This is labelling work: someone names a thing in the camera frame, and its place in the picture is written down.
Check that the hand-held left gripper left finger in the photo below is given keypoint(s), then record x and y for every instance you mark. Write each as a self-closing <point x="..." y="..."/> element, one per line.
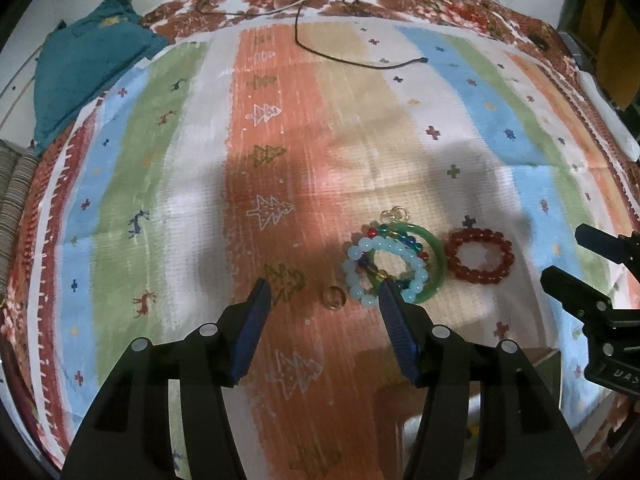
<point x="250" y="330"/>

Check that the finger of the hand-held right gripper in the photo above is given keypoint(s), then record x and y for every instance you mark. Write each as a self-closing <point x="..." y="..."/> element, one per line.
<point x="570" y="287"/>
<point x="602" y="242"/>

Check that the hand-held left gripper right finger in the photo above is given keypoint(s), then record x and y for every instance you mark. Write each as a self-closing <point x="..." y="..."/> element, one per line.
<point x="397" y="327"/>

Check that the brown jewelry box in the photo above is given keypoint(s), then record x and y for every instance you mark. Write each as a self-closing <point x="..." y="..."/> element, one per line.
<point x="542" y="375"/>

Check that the green jade bangle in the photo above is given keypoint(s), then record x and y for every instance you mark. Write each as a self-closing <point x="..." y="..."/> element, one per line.
<point x="437" y="252"/>

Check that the white oblong object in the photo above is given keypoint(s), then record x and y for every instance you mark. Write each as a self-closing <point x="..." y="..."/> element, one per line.
<point x="607" y="110"/>

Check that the striped printed mat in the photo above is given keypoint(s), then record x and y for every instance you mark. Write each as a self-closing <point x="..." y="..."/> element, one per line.
<point x="350" y="135"/>

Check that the yellow cloth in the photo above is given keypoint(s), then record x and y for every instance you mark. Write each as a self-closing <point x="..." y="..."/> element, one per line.
<point x="610" y="25"/>

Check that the grey striped cushion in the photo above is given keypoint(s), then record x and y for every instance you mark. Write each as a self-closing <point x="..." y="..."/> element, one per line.
<point x="15" y="195"/>

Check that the striped patterned tablecloth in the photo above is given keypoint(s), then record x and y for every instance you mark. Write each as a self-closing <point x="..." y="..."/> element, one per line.
<point x="425" y="0"/>

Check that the teal cloth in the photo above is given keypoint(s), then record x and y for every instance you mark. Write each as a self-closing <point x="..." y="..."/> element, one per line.
<point x="85" y="60"/>

